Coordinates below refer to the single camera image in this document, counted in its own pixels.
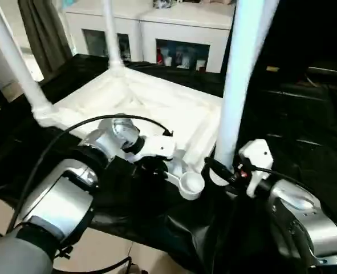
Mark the white plastic table top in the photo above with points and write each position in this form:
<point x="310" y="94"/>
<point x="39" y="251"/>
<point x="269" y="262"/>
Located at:
<point x="157" y="108"/>

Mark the white plastic table leg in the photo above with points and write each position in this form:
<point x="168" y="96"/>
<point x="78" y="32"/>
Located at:
<point x="14" y="57"/>
<point x="242" y="74"/>
<point x="112" y="34"/>

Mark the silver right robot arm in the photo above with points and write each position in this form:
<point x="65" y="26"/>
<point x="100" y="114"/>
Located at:
<point x="305" y="222"/>

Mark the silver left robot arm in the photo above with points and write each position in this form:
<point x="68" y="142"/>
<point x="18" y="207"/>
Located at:
<point x="71" y="188"/>

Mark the black mat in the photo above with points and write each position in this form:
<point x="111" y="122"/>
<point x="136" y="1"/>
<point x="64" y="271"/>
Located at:
<point x="305" y="131"/>

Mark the small yellow label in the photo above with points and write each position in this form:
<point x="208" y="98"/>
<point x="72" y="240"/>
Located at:
<point x="272" y="69"/>

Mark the patterned white cup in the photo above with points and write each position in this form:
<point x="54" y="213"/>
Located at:
<point x="185" y="59"/>

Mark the white cabinet with glass doors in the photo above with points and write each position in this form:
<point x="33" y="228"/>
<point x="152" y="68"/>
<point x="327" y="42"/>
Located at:
<point x="179" y="25"/>

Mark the grey window curtain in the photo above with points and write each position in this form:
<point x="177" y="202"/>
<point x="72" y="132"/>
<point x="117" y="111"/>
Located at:
<point x="43" y="34"/>

